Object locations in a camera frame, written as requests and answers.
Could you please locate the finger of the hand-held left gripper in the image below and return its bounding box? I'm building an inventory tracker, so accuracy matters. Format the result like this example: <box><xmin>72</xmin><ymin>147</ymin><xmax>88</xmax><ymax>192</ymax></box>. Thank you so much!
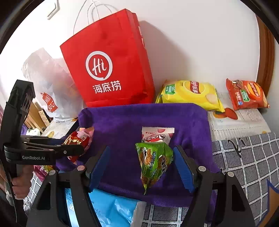
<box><xmin>54</xmin><ymin>144</ymin><xmax>85</xmax><ymax>161</ymax></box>
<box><xmin>22</xmin><ymin>135</ymin><xmax>66</xmax><ymax>146</ymax></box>

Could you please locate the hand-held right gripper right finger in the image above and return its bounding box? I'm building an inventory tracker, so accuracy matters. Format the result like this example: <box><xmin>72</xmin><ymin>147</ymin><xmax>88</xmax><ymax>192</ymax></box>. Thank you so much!
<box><xmin>173</xmin><ymin>145</ymin><xmax>255</xmax><ymax>227</ymax></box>

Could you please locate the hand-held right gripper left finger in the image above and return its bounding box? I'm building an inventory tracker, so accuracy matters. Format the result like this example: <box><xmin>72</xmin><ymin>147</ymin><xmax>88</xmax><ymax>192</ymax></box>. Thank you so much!
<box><xmin>26</xmin><ymin>145</ymin><xmax>111</xmax><ymax>227</ymax></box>

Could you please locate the red snack packet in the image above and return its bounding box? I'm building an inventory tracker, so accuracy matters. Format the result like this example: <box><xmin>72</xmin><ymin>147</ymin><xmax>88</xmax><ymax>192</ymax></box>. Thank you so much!
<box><xmin>63</xmin><ymin>127</ymin><xmax>95</xmax><ymax>164</ymax></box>

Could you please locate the green triangular snack packet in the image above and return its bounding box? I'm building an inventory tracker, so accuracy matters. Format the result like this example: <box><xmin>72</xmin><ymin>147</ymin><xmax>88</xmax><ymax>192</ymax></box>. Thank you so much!
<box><xmin>135</xmin><ymin>142</ymin><xmax>174</xmax><ymax>195</ymax></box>

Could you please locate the purple towel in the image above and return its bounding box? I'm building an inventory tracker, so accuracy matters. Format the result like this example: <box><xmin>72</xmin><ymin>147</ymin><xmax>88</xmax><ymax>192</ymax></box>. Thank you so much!
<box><xmin>54</xmin><ymin>103</ymin><xmax>220</xmax><ymax>221</ymax></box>

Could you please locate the person's left hand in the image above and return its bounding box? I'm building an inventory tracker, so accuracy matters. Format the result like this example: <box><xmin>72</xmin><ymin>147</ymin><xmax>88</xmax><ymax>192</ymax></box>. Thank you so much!
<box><xmin>12</xmin><ymin>169</ymin><xmax>34</xmax><ymax>199</ymax></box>

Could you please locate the wooden headboard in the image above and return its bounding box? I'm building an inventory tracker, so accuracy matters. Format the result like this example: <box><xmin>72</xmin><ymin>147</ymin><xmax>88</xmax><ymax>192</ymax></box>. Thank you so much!
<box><xmin>24</xmin><ymin>101</ymin><xmax>47</xmax><ymax>133</ymax></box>

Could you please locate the small white snack packet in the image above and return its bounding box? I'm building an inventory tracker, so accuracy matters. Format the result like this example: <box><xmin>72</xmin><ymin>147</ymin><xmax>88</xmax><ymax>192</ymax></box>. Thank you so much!
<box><xmin>142</xmin><ymin>127</ymin><xmax>175</xmax><ymax>144</ymax></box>

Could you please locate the blue tissue pack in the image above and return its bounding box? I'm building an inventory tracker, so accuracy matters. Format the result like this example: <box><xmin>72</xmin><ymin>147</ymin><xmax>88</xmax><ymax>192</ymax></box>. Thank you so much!
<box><xmin>64</xmin><ymin>188</ymin><xmax>146</xmax><ymax>227</ymax></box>

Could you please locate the grey checked blanket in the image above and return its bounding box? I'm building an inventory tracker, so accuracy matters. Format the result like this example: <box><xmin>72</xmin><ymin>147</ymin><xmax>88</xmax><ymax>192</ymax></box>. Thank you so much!
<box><xmin>22</xmin><ymin>132</ymin><xmax>279</xmax><ymax>227</ymax></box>

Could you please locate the white plastic bag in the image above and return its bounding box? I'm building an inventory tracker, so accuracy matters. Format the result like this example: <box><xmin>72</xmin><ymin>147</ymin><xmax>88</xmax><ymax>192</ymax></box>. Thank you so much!
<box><xmin>21</xmin><ymin>48</ymin><xmax>84</xmax><ymax>123</ymax></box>

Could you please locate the yellow chip bag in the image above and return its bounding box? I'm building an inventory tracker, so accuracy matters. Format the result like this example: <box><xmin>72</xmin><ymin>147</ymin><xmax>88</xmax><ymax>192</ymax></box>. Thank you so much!
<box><xmin>155</xmin><ymin>80</ymin><xmax>225</xmax><ymax>113</ymax></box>

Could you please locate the orange chip bag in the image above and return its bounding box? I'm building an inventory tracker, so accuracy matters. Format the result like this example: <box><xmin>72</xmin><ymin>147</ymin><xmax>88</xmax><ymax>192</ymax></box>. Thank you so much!
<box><xmin>225</xmin><ymin>78</ymin><xmax>270</xmax><ymax>111</ymax></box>

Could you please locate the red paper bag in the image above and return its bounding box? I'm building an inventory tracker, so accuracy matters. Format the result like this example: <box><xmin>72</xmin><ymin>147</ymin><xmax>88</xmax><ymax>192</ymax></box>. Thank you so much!
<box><xmin>60</xmin><ymin>0</ymin><xmax>156</xmax><ymax>107</ymax></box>

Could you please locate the brown wooden door frame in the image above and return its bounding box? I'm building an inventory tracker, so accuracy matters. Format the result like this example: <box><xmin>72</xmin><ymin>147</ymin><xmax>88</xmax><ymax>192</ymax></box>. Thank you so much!
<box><xmin>255</xmin><ymin>15</ymin><xmax>275</xmax><ymax>92</ymax></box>

